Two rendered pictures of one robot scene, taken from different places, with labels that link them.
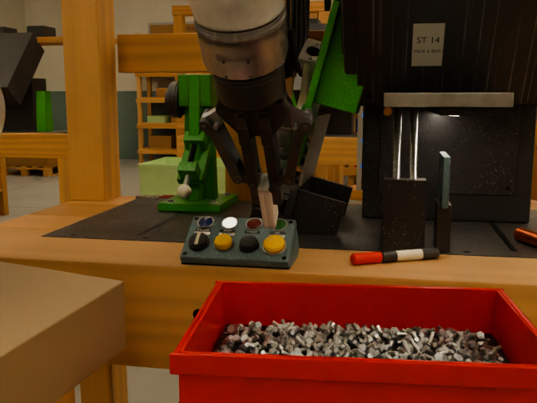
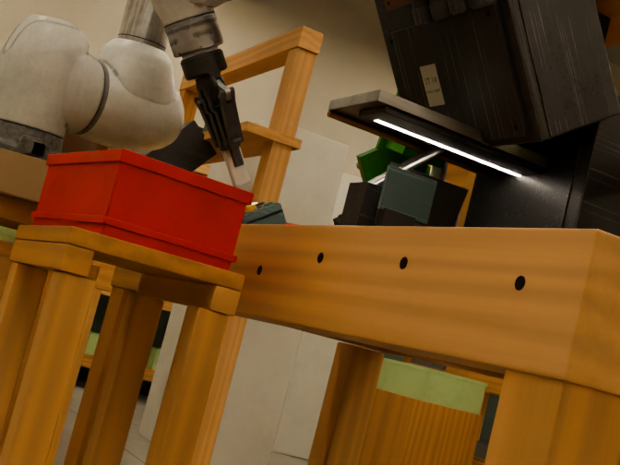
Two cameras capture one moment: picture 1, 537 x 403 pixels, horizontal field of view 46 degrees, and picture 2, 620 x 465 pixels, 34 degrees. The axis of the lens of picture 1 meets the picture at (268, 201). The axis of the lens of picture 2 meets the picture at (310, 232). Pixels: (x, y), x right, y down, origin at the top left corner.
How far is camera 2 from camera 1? 1.53 m
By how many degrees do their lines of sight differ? 54
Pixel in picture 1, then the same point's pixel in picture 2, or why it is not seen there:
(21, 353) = (25, 160)
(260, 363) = (63, 156)
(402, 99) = (336, 103)
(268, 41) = (183, 31)
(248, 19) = (168, 17)
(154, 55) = (452, 172)
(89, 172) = not seen: hidden behind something
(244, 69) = (176, 49)
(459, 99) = (357, 99)
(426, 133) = (506, 198)
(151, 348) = not seen: hidden behind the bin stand
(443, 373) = (95, 154)
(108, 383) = not seen: outside the picture
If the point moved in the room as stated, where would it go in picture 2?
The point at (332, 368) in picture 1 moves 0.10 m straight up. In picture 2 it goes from (75, 156) to (93, 92)
